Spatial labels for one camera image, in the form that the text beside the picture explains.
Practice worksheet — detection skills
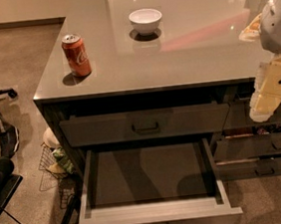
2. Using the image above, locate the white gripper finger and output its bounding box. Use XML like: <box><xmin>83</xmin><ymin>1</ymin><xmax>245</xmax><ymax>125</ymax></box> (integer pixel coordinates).
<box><xmin>249</xmin><ymin>92</ymin><xmax>274</xmax><ymax>122</ymax></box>

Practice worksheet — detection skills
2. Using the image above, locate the dark cabinet frame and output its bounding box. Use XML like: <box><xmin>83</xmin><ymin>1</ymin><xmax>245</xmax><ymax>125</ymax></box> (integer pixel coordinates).
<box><xmin>33</xmin><ymin>73</ymin><xmax>281</xmax><ymax>202</ymax></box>

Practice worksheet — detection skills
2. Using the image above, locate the white ceramic bowl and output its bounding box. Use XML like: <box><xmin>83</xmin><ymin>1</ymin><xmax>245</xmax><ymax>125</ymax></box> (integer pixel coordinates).
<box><xmin>129</xmin><ymin>8</ymin><xmax>162</xmax><ymax>36</ymax></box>

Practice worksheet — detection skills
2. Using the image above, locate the red soda can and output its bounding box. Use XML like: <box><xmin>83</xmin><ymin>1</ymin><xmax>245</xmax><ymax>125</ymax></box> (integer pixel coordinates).
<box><xmin>61</xmin><ymin>34</ymin><xmax>92</xmax><ymax>77</ymax></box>

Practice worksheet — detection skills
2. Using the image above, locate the wire basket with items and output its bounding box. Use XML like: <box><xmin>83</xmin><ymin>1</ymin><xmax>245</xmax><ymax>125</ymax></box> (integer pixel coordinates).
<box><xmin>38</xmin><ymin>127</ymin><xmax>77</xmax><ymax>209</ymax></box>

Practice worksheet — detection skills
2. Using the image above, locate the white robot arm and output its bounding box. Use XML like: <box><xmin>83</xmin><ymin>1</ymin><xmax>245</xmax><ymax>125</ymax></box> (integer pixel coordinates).
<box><xmin>239</xmin><ymin>0</ymin><xmax>281</xmax><ymax>122</ymax></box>

